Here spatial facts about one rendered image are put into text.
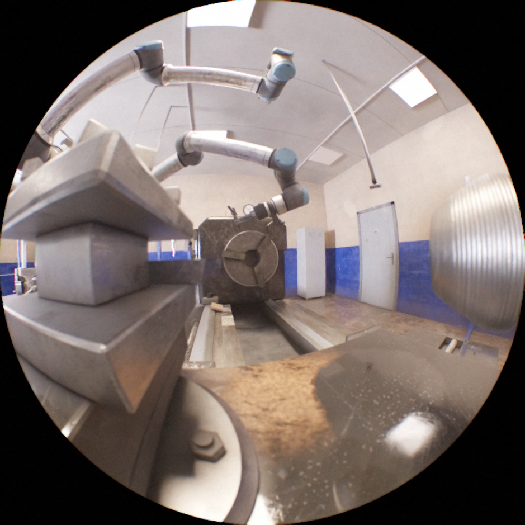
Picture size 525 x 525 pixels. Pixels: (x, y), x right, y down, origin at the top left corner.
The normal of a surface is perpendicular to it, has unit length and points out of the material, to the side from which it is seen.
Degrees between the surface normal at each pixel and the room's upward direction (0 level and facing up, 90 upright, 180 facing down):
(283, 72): 175
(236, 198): 90
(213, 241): 90
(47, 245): 90
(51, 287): 90
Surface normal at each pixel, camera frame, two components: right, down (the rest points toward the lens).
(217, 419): -0.03, -1.00
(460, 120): -0.97, 0.04
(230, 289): 0.25, 0.02
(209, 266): 0.88, 0.11
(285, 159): -0.03, 0.06
